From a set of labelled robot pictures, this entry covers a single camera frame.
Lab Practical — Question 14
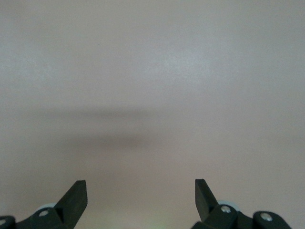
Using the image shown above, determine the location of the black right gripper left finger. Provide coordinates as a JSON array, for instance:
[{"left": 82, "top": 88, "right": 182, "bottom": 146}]
[{"left": 0, "top": 180, "right": 88, "bottom": 229}]

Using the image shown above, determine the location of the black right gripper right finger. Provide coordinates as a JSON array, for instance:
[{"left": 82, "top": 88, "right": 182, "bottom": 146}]
[{"left": 190, "top": 178, "right": 292, "bottom": 229}]

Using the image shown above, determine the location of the brown table mat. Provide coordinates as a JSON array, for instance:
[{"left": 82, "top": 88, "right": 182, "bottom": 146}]
[{"left": 0, "top": 0, "right": 305, "bottom": 229}]

